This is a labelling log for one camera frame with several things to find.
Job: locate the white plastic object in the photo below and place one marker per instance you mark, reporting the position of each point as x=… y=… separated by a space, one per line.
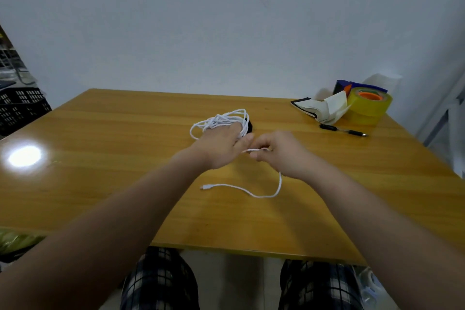
x=371 y=288

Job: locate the grey metal frame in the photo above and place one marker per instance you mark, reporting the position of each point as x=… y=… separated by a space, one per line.
x=445 y=128

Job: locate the person's left forearm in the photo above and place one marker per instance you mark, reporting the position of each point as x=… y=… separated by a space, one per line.
x=109 y=233

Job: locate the person's right thumb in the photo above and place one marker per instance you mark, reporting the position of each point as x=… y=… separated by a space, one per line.
x=259 y=155

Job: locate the black white plaid trousers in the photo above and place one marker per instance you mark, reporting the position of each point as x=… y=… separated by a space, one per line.
x=160 y=284

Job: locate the person's right forearm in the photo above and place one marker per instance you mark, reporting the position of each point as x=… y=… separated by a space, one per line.
x=381 y=240

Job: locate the yellow packing tape roll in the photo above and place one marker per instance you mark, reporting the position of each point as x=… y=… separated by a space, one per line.
x=368 y=104

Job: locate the white black-edged notebook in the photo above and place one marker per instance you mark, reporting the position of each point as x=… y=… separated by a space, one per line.
x=308 y=106

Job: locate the person's left hand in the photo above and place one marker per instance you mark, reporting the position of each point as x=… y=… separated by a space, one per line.
x=216 y=146

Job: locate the black power adapter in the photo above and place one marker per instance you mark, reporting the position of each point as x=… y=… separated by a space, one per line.
x=249 y=127

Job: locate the yellow green bag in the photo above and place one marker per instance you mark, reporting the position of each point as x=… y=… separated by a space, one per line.
x=16 y=240

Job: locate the black plastic crate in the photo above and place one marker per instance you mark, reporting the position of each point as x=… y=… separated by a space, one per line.
x=20 y=108

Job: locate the white crumpled paper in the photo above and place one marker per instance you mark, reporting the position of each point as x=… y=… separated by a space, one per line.
x=336 y=106

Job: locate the blue orange tape dispenser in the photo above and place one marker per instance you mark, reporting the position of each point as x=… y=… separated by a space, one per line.
x=358 y=85

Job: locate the person's left thumb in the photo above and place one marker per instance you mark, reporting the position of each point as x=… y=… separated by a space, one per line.
x=245 y=143

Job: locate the person's right hand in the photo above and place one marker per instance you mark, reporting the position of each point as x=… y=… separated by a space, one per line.
x=287 y=155

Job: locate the black pen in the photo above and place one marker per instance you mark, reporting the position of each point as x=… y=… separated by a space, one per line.
x=343 y=130

